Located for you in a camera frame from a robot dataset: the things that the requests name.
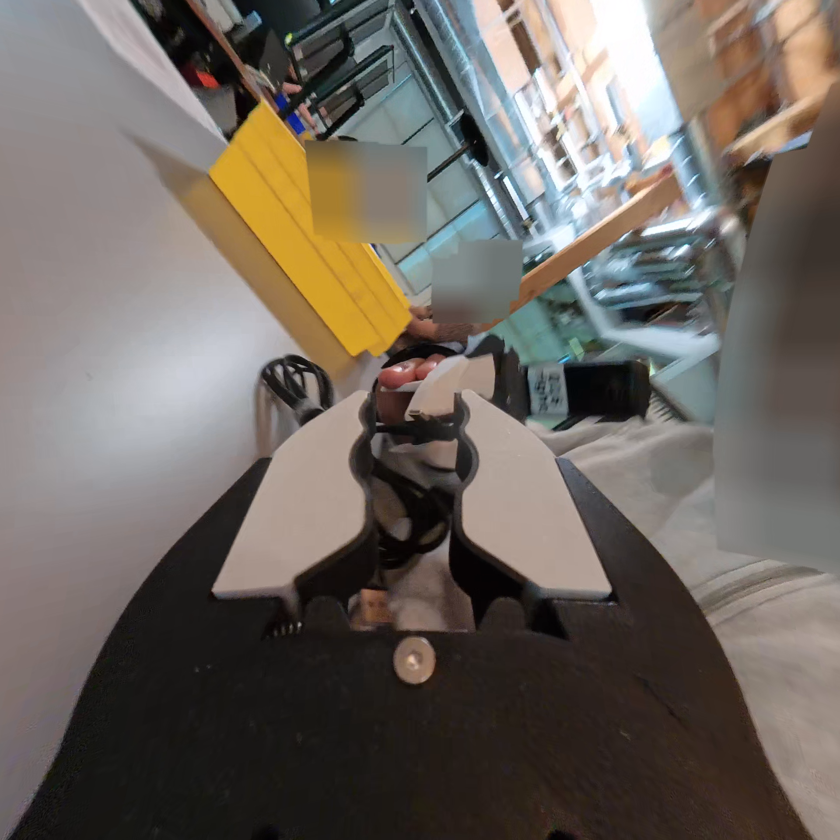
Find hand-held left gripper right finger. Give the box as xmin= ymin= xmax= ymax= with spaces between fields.
xmin=449 ymin=389 xmax=616 ymax=601

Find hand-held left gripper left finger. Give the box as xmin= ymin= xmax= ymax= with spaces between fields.
xmin=211 ymin=390 xmax=378 ymax=601

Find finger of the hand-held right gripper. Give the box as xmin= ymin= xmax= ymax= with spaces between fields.
xmin=458 ymin=355 xmax=498 ymax=398
xmin=404 ymin=363 xmax=465 ymax=423

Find black hub cable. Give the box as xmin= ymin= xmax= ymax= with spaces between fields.
xmin=371 ymin=420 xmax=463 ymax=572

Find black braided cable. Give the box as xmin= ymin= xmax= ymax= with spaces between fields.
xmin=261 ymin=354 xmax=336 ymax=427

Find person's right forearm grey sleeve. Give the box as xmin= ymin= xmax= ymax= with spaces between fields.
xmin=528 ymin=416 xmax=719 ymax=500

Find person's right hand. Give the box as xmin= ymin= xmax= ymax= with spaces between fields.
xmin=379 ymin=353 xmax=452 ymax=422

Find wooden beam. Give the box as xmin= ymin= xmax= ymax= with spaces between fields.
xmin=486 ymin=171 xmax=683 ymax=322

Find black floor lamp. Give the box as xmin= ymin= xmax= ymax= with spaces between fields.
xmin=427 ymin=112 xmax=492 ymax=181

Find yellow plastic bin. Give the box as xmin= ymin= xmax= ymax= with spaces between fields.
xmin=209 ymin=101 xmax=416 ymax=358

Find person's grey sweatshirt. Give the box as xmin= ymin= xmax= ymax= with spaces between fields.
xmin=646 ymin=459 xmax=840 ymax=840

